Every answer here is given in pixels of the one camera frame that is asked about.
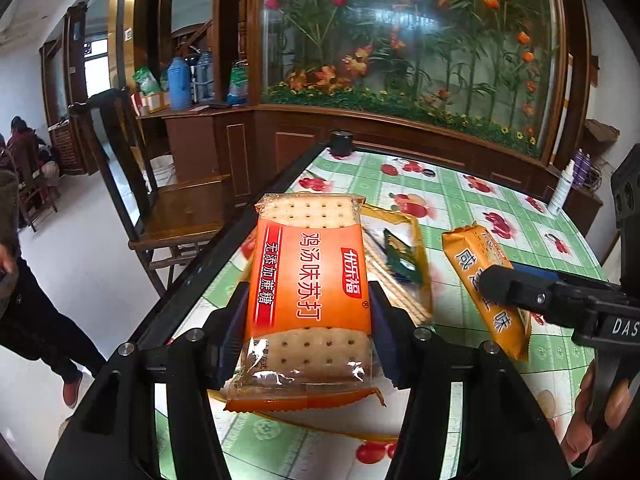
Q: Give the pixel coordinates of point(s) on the orange soda cracker packet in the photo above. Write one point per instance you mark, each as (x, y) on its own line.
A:
(305, 260)

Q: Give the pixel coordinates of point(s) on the white spray bottle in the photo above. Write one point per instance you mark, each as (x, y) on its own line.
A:
(561, 192)

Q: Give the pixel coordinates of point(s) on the person's right hand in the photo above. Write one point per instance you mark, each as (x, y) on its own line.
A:
(575, 425)

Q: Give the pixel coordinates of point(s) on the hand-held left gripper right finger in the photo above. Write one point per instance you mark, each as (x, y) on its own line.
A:
(387, 340)

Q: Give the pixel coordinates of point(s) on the wooden display cabinet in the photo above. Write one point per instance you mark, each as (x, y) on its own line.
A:
(300, 135)

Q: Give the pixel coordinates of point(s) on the glass artificial flower display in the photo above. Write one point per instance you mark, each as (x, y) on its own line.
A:
(400, 50)

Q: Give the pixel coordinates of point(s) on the dark green snack packet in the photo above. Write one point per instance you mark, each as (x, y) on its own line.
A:
(400, 255)

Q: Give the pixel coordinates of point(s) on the wooden crate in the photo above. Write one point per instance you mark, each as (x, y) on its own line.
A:
(65, 145)

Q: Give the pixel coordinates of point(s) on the tall gold-framed glass cabinet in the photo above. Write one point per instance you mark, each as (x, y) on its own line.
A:
(120, 35)

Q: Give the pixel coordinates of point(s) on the green fruit print tablecloth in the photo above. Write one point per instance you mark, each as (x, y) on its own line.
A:
(450, 195)

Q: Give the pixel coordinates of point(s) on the white bucket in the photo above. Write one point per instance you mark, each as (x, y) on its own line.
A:
(162, 170)

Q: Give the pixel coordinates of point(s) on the small black container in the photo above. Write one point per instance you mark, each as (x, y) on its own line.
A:
(340, 144)

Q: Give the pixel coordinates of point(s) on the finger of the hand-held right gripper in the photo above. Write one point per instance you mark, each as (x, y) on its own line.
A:
(545, 274)
(525, 292)

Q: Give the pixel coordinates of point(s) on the green plastic bag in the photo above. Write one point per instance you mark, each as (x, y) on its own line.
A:
(145, 80)

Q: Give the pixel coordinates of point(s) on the blue thermos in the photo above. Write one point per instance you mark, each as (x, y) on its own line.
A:
(179, 85)

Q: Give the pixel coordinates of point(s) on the small cardboard box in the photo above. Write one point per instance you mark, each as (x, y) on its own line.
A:
(155, 103)

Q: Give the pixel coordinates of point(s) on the clear bottle green label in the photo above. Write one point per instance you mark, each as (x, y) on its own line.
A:
(237, 82)

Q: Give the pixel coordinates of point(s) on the yellow-orange snack packet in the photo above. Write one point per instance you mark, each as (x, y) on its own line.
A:
(475, 265)

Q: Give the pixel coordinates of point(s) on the purple bottle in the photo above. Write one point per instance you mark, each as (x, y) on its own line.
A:
(580, 170)

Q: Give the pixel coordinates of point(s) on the white tray with yellow rim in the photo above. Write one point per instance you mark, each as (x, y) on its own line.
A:
(400, 222)

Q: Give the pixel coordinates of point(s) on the grey-blue thermos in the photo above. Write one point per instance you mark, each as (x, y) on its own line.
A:
(204, 77)

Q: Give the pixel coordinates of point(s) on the dark wooden chair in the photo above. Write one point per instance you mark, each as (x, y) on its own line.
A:
(185, 205)

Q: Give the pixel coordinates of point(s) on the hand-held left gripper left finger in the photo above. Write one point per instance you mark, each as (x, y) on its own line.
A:
(232, 340)

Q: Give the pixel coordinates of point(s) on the brown cardboard piece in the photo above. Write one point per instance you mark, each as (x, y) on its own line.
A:
(602, 132)

